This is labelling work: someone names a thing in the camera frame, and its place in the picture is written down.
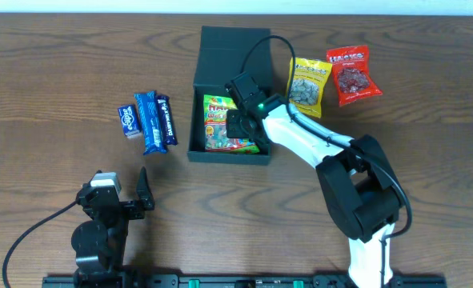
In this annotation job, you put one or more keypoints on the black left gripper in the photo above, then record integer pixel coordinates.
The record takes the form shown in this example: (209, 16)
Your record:
(121, 206)

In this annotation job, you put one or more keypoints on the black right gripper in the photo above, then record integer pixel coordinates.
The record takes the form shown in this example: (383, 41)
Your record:
(236, 125)

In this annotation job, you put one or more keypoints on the colourful gummy candy bag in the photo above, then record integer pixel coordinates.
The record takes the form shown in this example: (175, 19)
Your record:
(215, 111)

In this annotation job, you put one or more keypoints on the yellow Hacks candy bag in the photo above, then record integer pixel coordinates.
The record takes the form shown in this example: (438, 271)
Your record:
(305, 87)

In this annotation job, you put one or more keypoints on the purple Dairy Milk bar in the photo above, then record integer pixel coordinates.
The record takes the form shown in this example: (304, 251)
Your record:
(166, 120)

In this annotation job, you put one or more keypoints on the blue cookie pack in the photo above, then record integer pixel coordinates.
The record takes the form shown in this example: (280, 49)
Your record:
(150, 123)

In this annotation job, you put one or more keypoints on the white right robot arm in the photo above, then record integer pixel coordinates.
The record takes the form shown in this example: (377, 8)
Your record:
(362, 194)

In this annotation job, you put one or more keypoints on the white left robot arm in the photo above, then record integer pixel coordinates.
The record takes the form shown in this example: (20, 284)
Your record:
(100, 243)

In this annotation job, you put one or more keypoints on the blue Eclipse mints box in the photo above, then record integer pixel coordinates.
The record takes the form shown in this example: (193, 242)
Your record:
(128, 117)

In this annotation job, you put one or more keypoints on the red Hacks candy bag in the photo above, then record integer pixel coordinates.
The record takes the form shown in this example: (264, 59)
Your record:
(350, 69)

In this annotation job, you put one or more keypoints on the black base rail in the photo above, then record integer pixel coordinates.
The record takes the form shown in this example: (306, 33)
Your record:
(175, 281)

